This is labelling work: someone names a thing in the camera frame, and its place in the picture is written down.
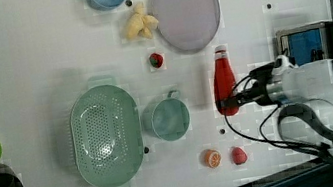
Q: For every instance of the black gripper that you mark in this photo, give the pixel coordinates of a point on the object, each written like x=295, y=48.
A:
x=258, y=93

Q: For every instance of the red ketchup bottle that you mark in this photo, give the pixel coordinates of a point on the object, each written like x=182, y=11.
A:
x=224, y=81

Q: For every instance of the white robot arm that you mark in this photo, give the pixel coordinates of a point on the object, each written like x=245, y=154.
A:
x=303, y=99

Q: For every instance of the green oval strainer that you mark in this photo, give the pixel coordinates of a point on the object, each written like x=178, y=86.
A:
x=106, y=133

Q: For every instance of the red toy fruit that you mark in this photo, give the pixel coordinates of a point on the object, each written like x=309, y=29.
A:
x=239, y=156

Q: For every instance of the orange slice toy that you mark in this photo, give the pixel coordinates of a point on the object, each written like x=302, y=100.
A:
x=212, y=158

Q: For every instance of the black toaster oven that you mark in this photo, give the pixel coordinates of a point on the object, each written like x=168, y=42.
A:
x=319, y=49

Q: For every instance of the green mug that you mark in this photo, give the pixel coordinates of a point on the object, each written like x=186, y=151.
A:
x=166, y=117

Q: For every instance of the toy strawberry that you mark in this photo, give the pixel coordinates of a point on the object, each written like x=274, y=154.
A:
x=156, y=60

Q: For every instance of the lilac round plate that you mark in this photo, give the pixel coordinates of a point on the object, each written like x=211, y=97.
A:
x=187, y=24

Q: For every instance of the yellow banana bunch toy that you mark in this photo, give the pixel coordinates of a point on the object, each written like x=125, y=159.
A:
x=140, y=24

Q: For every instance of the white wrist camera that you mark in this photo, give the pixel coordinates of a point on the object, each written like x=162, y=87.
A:
x=282, y=63

